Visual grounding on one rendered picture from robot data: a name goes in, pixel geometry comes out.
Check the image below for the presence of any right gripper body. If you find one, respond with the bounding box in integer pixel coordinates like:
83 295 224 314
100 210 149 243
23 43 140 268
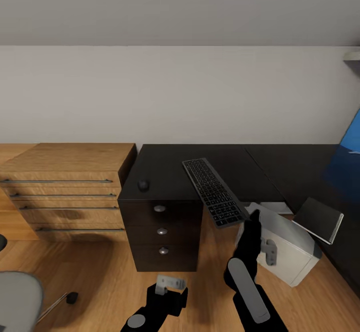
239 220 261 256

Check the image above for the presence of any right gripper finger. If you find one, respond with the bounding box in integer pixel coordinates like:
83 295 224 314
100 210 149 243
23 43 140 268
249 210 260 224

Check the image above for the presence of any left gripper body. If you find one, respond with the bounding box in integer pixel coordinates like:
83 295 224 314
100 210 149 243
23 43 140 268
146 287 182 324

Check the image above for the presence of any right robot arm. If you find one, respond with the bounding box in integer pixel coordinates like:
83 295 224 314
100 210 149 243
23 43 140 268
223 210 289 332

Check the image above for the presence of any swivel chair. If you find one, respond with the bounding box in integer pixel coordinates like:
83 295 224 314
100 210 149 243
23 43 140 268
0 234 78 332

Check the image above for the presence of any notebook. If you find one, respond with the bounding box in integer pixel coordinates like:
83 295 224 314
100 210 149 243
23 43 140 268
292 197 343 244

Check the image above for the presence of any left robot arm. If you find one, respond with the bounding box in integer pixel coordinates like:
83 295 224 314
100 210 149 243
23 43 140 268
120 274 188 332

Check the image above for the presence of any keyboard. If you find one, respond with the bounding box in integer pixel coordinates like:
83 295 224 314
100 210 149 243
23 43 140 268
182 158 251 230

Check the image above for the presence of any mouse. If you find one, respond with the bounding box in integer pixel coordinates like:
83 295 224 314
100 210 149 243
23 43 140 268
136 178 149 190

